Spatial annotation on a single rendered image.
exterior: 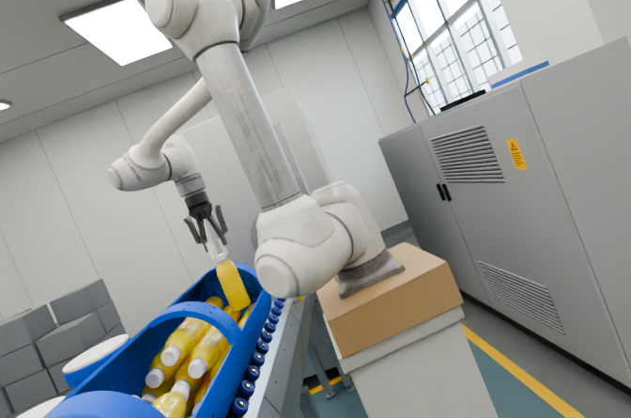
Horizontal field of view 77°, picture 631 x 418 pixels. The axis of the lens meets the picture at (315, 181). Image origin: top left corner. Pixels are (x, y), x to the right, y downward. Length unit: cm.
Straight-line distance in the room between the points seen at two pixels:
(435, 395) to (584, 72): 139
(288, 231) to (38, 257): 609
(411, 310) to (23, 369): 412
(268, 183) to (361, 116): 524
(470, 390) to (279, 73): 538
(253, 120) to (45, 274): 606
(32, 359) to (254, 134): 400
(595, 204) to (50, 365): 436
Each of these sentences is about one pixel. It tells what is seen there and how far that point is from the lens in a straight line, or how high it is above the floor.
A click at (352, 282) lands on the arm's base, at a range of 105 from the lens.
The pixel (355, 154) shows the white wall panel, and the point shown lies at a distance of 597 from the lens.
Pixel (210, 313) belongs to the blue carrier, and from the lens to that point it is 109.
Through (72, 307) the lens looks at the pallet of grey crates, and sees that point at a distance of 484.
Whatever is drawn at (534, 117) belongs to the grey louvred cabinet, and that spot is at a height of 128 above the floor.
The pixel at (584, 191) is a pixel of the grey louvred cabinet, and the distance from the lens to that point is 191.
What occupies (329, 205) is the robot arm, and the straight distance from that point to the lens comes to 100.
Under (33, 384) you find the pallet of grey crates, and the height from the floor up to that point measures 58.
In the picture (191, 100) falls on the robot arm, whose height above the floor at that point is 174.
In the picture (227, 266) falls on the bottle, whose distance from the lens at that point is 138.
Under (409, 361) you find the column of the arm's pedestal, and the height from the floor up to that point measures 92.
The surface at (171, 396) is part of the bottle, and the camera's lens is 92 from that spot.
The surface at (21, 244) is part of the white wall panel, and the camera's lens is 687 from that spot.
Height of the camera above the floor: 143
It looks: 2 degrees down
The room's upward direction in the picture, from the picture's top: 22 degrees counter-clockwise
